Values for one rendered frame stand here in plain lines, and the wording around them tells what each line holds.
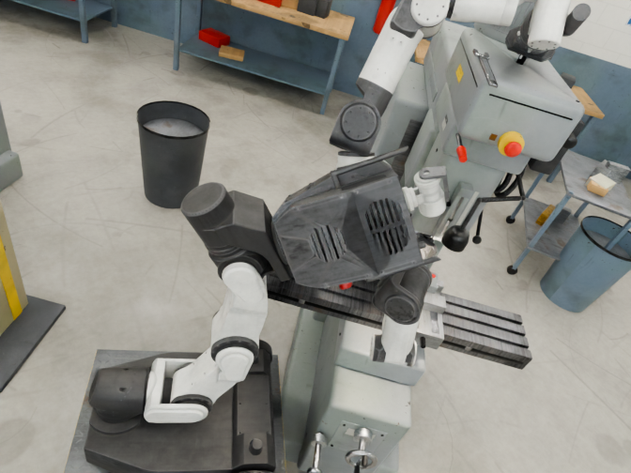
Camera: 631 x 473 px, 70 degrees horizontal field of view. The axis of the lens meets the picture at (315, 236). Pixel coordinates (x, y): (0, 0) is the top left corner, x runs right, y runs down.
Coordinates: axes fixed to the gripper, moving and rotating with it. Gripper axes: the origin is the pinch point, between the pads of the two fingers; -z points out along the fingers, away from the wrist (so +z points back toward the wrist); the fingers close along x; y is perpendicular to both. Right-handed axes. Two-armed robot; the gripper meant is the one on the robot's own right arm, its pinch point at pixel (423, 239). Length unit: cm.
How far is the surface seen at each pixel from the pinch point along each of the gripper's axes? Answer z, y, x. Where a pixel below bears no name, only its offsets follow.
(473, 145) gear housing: 13.8, -44.5, -1.1
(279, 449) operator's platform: 54, 84, 5
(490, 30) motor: -12, -68, 13
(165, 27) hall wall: -268, 109, 419
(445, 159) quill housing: 11.9, -36.4, 4.5
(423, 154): -4.3, -26.7, 14.5
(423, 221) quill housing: 11.0, -13.1, 1.9
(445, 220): 12.3, -18.7, -4.2
